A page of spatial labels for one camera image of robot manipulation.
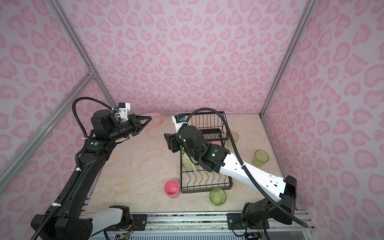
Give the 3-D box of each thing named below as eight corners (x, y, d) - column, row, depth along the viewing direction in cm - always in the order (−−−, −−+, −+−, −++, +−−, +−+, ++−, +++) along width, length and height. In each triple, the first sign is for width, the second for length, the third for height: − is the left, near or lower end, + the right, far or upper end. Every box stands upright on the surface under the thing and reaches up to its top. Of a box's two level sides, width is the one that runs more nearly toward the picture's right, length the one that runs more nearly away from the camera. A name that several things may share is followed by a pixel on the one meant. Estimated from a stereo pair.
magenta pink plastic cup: (166, 198, 83) (163, 192, 75) (168, 186, 87) (165, 179, 79) (179, 198, 83) (177, 192, 75) (180, 186, 87) (178, 179, 79)
